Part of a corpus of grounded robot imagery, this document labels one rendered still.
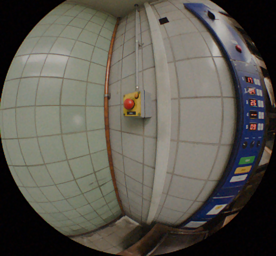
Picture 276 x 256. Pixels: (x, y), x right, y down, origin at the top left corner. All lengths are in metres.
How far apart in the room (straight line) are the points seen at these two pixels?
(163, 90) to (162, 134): 0.16
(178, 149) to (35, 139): 0.67
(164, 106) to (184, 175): 0.29
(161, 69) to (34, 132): 0.66
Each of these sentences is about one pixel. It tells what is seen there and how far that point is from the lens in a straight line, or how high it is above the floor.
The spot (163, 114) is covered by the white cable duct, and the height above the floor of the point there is 1.42.
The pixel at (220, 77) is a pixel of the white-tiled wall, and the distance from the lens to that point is 0.34.
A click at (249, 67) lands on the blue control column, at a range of 0.40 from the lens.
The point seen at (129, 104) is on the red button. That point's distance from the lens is 0.27.
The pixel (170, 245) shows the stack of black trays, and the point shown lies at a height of 0.78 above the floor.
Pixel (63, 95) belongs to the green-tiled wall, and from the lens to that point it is 0.52.
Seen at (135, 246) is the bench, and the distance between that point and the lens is 0.84.
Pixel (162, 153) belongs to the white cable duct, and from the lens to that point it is 0.33.
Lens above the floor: 1.42
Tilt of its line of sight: 3 degrees down
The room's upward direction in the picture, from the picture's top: 1 degrees counter-clockwise
